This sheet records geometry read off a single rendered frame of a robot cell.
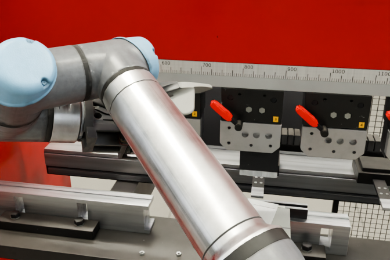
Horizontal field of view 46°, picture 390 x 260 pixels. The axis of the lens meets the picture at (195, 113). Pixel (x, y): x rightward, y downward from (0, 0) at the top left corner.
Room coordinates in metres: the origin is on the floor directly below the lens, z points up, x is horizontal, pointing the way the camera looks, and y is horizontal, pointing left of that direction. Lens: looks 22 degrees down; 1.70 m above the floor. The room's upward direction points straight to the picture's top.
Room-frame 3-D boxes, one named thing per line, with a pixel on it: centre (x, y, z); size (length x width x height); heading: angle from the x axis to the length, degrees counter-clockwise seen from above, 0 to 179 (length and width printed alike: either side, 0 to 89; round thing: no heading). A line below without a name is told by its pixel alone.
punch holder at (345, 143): (1.03, -0.34, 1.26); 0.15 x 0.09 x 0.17; 80
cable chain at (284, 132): (1.43, -0.44, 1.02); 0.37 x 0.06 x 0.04; 80
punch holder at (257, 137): (1.07, -0.14, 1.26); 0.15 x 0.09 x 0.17; 80
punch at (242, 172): (1.07, -0.17, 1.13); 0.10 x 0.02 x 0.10; 80
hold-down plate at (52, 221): (1.11, 0.43, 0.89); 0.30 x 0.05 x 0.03; 80
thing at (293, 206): (1.06, -0.21, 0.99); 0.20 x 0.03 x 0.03; 80
